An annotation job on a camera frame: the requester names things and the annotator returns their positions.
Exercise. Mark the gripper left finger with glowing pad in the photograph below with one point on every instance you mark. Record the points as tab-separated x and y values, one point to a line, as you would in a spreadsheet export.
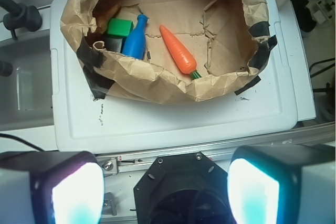
51	187

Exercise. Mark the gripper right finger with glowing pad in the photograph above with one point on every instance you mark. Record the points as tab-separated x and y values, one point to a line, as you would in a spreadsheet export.
282	184

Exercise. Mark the orange toy carrot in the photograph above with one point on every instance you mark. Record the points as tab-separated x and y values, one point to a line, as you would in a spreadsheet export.
184	60

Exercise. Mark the white plastic bin lid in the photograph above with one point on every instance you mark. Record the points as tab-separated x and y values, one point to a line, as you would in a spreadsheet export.
116	125

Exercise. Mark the translucent plastic container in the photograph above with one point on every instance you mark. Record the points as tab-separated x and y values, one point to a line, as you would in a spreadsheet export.
26	84

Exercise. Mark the black toy block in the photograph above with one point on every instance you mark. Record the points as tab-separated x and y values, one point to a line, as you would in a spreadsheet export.
114	43

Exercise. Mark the blue toy bottle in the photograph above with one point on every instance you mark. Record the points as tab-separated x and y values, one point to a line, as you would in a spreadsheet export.
135	43

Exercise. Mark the black clamp stand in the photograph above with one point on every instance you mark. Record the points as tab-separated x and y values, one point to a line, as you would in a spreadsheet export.
20	16

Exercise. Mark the brown paper bag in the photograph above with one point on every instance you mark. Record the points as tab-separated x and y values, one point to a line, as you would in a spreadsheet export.
229	39

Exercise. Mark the white power strip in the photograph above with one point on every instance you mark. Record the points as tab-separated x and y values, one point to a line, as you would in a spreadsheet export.
325	10

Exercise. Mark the green toy block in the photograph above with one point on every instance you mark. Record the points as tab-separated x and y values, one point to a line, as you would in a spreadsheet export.
119	27

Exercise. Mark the aluminium extrusion rail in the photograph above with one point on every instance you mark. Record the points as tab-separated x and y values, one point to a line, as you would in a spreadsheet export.
114	163

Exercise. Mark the black octagonal mount plate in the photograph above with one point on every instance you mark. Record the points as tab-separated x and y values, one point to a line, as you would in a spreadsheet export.
187	188

